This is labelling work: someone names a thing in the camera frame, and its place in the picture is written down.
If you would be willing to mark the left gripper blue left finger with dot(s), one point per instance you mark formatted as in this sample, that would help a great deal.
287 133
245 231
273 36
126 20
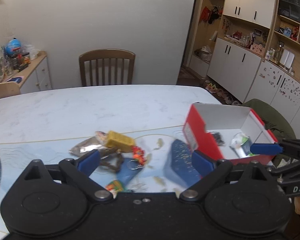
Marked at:
79 170

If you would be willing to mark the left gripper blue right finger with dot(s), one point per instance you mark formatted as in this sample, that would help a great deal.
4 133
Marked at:
210 168

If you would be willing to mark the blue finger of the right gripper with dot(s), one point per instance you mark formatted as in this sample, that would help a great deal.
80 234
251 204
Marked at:
259 148

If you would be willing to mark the white plastic packet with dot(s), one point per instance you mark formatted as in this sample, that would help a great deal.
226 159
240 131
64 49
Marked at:
241 144

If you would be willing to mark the silver foil snack bag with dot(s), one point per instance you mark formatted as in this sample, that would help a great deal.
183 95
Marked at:
97 142

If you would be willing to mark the bag of black screws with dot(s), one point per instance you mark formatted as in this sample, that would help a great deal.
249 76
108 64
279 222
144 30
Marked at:
218 138

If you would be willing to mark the embroidered sachet green tassel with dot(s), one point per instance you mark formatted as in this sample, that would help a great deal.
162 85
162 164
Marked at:
115 187

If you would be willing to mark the yellow rectangular box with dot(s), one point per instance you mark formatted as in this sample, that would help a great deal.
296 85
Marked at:
121 141

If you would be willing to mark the orange red keychain toy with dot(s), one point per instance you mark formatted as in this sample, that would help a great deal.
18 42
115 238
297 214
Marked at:
139 159

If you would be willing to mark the olive green jacket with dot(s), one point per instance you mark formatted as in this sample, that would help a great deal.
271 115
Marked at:
278 125

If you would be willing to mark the red white cardboard box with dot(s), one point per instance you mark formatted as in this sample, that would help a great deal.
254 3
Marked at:
204 118

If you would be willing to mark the white drawer cabinet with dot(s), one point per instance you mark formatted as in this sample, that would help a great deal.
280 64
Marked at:
34 78

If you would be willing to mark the brown wooden chair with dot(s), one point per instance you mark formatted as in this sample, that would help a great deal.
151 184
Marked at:
105 67

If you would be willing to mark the blue globe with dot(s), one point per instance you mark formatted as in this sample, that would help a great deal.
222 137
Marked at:
12 46

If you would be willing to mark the white wall cabinet unit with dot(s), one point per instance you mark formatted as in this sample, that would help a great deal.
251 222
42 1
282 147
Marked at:
248 49

